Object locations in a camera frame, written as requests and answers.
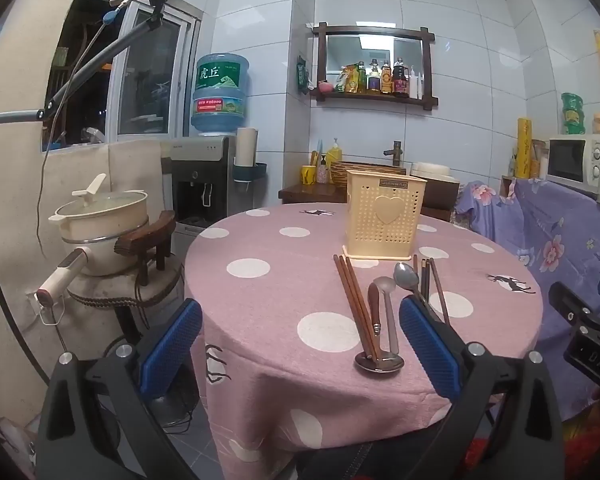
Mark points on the grey blue wall holder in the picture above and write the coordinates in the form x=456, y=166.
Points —
x=250, y=171

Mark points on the red plastic bag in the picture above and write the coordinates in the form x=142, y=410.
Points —
x=592, y=447

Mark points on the green bottle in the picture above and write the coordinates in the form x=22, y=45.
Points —
x=361, y=79

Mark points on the white squeeze bottle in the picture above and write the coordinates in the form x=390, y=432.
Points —
x=416, y=85

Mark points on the yellow seasoning packet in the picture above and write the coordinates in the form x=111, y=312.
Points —
x=349, y=80

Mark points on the yellow roll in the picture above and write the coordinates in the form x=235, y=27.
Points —
x=524, y=145

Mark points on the purple label bottle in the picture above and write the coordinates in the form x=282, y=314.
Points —
x=374, y=80

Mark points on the yellow cup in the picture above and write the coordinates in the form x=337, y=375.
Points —
x=308, y=176

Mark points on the beige padded board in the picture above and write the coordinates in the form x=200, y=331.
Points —
x=10, y=175

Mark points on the white microwave oven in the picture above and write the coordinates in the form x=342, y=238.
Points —
x=575, y=160

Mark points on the yellow label bottle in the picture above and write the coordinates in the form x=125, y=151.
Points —
x=386, y=80

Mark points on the pink small bowl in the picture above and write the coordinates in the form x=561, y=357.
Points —
x=325, y=86

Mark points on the blue water jug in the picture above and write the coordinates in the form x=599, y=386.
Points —
x=220, y=95

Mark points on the grey water dispenser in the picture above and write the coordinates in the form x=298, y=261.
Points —
x=200, y=180

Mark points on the purple floral cloth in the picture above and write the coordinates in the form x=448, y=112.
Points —
x=545, y=230

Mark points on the blue toothbrush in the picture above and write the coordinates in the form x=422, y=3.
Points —
x=316, y=152

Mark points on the clear plastic bag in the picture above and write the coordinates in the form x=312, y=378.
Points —
x=15, y=445

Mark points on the brown wooden chopstick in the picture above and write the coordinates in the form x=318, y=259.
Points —
x=351, y=300
x=362, y=300
x=415, y=261
x=357, y=300

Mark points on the dark wooden chair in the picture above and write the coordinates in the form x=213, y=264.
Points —
x=147, y=240

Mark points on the grey seat cushion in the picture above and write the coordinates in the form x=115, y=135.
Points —
x=105, y=292

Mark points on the cream pot with lid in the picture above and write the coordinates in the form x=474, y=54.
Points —
x=102, y=217

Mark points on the dark soy sauce bottle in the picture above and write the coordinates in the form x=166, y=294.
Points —
x=401, y=80

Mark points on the metal spoon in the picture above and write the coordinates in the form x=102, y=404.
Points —
x=384, y=285
x=404, y=276

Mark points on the wooden framed mirror shelf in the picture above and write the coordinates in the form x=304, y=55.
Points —
x=375, y=40

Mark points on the woven pattern wash basin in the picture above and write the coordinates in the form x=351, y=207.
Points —
x=337, y=172

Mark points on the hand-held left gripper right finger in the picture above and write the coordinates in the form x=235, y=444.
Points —
x=427, y=345

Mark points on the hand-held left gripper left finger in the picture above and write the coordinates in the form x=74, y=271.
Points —
x=172, y=345

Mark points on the bronze faucet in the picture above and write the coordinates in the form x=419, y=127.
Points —
x=395, y=152

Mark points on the yellow soap pump bottle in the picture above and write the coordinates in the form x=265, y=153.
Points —
x=334, y=152

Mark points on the dark wooden vanity table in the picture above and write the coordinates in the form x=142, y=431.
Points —
x=310, y=192

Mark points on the white paper roll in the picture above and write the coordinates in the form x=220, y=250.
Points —
x=246, y=146

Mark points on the cream plastic utensil holder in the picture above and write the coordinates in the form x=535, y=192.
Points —
x=370, y=230

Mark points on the small patterned bottle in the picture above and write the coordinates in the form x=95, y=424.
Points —
x=322, y=172

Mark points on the pink polka dot tablecloth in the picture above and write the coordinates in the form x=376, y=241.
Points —
x=270, y=310

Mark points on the white framed window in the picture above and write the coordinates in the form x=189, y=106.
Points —
x=150, y=75

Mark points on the green hanging packet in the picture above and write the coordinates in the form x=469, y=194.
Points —
x=302, y=75

